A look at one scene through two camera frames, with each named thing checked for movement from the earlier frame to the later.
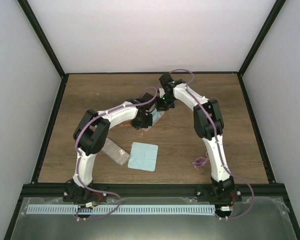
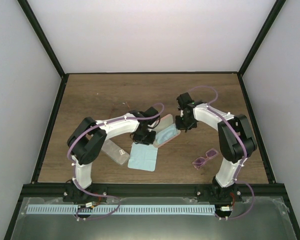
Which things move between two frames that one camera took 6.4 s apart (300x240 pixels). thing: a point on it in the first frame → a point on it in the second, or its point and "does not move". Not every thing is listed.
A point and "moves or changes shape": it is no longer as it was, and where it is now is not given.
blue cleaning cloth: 143,156 does not move
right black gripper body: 166,103 → 185,124
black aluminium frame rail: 137,191 does not move
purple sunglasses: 199,162 does not move
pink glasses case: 156,116 moves or changes shape
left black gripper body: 143,122 → 143,137
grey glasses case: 115,153 does not move
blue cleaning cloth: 156,115 moves or changes shape
